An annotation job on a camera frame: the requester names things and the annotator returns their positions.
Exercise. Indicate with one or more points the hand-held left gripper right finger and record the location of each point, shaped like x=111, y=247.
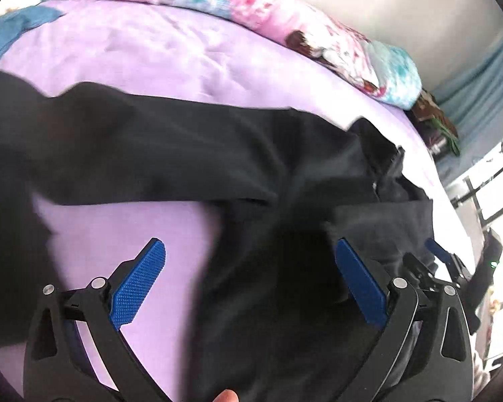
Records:
x=360, y=284

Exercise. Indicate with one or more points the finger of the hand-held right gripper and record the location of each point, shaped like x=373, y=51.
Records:
x=439, y=251
x=419, y=270

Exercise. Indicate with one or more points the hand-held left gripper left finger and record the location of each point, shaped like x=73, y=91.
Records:
x=139, y=284

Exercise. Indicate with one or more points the black fleece garment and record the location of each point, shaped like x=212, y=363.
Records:
x=234, y=155

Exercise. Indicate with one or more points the person's left hand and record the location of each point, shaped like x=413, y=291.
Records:
x=226, y=396

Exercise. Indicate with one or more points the brown green cloth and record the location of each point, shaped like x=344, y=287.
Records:
x=438, y=123

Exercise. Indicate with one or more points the light blue curtain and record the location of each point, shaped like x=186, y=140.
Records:
x=482, y=88

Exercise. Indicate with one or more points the purple bed sheet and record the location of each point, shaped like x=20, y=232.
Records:
x=151, y=50

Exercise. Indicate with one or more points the floral pink blue pillow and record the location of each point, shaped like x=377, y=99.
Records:
x=276, y=8

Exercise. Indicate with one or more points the blue pillow with orange print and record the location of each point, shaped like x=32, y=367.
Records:
x=21, y=21

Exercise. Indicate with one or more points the black metal window frame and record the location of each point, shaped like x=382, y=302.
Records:
x=482, y=192

